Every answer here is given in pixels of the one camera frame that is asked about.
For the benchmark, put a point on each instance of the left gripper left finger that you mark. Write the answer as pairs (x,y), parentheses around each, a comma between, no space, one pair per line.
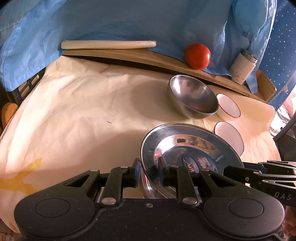
(116,180)

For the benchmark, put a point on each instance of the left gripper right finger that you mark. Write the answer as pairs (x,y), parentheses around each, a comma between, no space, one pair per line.
(179,178)

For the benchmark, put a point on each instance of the white red-rimmed bowl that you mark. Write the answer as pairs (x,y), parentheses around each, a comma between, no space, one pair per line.
(228,109)
(231,135)

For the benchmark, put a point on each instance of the steel round bowl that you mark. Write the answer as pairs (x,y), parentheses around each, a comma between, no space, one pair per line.
(191,97)

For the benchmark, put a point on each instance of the steel deep plate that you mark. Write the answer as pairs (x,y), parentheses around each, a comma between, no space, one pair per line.
(149,191)

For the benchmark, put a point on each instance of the black mesh chair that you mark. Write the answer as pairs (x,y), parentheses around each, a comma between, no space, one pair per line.
(286,142)

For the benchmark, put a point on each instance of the cream paper table cover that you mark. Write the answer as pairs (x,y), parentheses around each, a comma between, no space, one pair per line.
(82,115)

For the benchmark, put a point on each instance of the wooden shelf board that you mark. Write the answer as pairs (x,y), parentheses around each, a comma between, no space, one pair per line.
(266,88)

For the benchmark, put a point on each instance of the blue dotted curtain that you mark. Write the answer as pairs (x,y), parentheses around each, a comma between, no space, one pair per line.
(278,63)

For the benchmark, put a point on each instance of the white thermos cup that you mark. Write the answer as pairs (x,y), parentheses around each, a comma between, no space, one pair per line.
(242,66)

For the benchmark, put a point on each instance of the red tomato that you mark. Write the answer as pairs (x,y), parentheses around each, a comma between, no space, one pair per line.
(197,56)

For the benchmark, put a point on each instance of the black plastic crate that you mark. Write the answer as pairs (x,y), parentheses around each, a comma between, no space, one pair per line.
(18,95)

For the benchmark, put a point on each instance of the white leek stalk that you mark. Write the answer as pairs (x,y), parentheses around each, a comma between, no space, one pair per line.
(100,44)

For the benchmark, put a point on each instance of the blue cloth garment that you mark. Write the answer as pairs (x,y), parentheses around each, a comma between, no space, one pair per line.
(32,31)

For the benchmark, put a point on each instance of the orange wooden handle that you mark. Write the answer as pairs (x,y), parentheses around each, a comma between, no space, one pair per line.
(7,112)

